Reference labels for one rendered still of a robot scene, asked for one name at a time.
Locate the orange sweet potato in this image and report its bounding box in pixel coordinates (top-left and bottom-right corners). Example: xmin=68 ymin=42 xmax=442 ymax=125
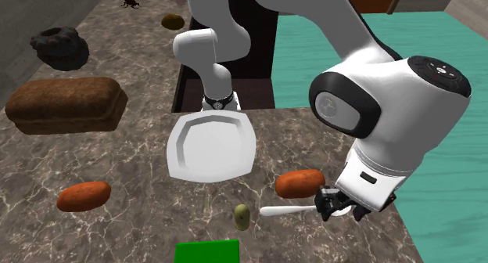
xmin=274 ymin=168 xmax=327 ymax=200
xmin=56 ymin=180 xmax=113 ymax=213

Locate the white spoon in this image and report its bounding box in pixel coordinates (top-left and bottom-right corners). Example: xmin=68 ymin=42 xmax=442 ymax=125
xmin=259 ymin=204 xmax=350 ymax=218

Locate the white square plate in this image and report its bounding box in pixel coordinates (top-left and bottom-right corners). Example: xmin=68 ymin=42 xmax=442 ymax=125
xmin=165 ymin=109 xmax=258 ymax=184

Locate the green block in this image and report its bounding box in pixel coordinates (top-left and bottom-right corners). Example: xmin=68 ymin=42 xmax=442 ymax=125
xmin=174 ymin=239 xmax=241 ymax=263

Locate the dark robot stand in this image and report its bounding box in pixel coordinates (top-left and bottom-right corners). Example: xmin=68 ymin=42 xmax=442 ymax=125
xmin=170 ymin=0 xmax=280 ymax=114

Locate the olive brown potato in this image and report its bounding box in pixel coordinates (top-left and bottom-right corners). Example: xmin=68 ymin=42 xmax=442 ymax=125
xmin=160 ymin=13 xmax=186 ymax=31

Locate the brown bread loaf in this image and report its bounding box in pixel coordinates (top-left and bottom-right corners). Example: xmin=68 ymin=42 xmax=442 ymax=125
xmin=4 ymin=76 xmax=129 ymax=136

